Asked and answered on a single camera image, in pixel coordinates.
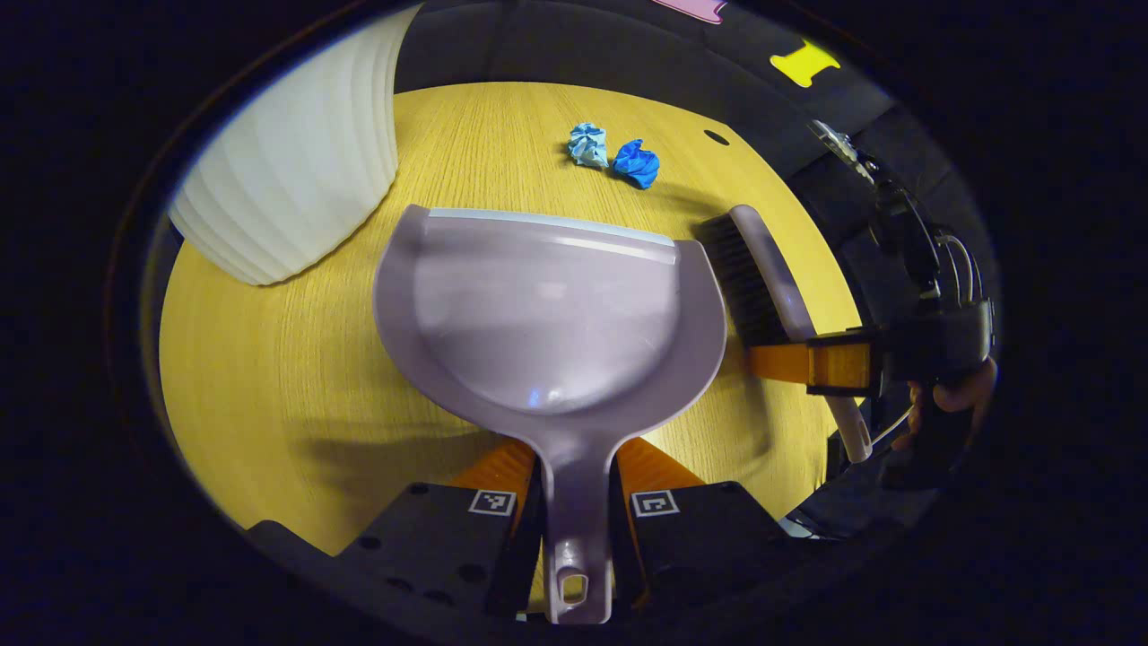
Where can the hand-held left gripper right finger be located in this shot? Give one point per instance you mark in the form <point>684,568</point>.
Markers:
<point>708,538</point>

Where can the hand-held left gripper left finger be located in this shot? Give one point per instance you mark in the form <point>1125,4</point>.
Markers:
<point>430,538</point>

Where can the pale pink dustpan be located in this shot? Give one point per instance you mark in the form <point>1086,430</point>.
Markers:
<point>547,314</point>

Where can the white plastic garbage bin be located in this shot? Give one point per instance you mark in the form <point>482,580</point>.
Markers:
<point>296,161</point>

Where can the dark blue paper ball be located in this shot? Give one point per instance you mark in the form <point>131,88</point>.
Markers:
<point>638,163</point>

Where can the light blue paper ball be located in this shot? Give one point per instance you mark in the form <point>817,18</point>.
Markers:
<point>588,145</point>

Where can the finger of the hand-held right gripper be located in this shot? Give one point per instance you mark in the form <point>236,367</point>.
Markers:
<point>807,363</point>

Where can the small pink broom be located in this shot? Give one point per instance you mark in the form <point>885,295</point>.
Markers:
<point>780,269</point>

